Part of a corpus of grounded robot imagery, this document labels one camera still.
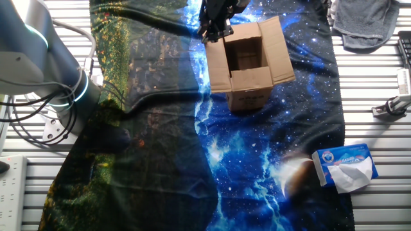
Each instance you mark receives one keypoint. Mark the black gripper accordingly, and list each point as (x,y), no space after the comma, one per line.
(221,9)

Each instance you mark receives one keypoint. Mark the cardboard box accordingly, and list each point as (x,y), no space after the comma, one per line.
(218,70)

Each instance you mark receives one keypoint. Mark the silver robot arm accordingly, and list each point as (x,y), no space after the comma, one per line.
(29,54)

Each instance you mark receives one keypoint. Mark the blue tissue box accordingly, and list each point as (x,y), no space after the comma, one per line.
(334,157)

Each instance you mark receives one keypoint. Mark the galaxy and forest print cloth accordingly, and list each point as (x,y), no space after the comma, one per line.
(160,160)

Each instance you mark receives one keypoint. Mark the grey towel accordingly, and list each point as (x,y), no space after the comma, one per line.
(366,22)

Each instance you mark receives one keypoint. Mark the black keyboard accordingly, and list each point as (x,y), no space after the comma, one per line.
(406,48)

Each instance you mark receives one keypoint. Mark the white ribbed block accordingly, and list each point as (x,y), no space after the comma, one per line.
(404,81)

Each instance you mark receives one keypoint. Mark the white tissue sheet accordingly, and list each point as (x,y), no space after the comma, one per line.
(350,176)

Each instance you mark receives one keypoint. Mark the black power plug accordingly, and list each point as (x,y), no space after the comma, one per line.
(4,167)

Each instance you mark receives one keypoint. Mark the white power strip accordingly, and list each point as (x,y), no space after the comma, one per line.
(13,199)

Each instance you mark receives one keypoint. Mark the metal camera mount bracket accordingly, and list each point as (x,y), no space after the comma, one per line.
(380,112)

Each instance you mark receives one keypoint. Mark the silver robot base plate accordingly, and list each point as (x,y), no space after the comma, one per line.
(51,128)

